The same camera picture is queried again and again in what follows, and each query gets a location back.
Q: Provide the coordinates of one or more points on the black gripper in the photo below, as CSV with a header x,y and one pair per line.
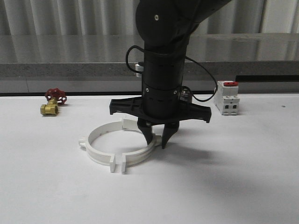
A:
x,y
160,101

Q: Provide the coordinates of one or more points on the grey pleated curtain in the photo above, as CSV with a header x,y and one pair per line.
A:
x,y
117,17

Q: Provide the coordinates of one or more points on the white circuit breaker red switch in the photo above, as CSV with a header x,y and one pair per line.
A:
x,y
226,98

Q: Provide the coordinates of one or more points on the brass valve red handwheel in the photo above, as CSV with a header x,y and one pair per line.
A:
x,y
55,97

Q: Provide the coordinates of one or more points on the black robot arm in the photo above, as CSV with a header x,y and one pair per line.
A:
x,y
165,27

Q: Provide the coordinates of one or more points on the white half pipe clamp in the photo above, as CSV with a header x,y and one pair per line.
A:
x,y
138,156
96,155

